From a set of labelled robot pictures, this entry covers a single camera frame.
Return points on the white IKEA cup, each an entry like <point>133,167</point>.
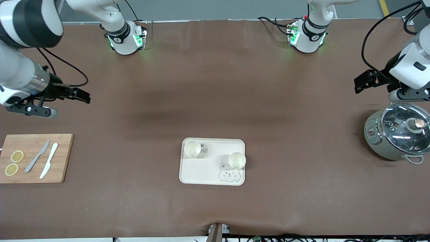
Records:
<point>192,149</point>
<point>237,160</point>

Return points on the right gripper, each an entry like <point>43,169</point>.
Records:
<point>57,90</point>

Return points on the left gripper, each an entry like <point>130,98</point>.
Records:
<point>381,78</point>

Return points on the lemon slice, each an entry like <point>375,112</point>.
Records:
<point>17,156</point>
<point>11,169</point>

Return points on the glass pot lid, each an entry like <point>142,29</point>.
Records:
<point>401,129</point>

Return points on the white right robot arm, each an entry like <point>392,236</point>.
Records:
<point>20,67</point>

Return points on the grey plastic knife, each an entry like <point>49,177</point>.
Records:
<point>35,159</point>

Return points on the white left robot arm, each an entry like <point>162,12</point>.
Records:
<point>309,33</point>

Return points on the cream bear print tray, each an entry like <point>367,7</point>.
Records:
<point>205,171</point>

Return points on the white plastic knife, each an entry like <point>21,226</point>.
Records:
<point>48,161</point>

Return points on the aluminium frame post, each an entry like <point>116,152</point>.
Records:
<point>408,21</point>

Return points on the grey-green electric cooking pot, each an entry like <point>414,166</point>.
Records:
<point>374,141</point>

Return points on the wooden cutting board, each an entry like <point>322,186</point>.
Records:
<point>60,158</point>

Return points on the grey metal table bracket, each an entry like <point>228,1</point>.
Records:
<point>215,233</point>

